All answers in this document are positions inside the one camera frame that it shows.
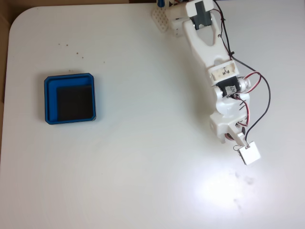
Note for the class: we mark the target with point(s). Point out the blue square box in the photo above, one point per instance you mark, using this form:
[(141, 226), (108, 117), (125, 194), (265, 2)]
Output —
[(51, 102)]

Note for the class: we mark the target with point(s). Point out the white perforated base plate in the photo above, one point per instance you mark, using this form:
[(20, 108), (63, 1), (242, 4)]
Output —
[(160, 17)]

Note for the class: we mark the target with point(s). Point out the blue table clamp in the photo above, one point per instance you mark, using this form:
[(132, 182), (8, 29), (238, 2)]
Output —
[(160, 3)]

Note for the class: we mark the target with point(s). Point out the white square camera box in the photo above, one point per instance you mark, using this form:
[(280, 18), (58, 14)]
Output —
[(250, 153)]

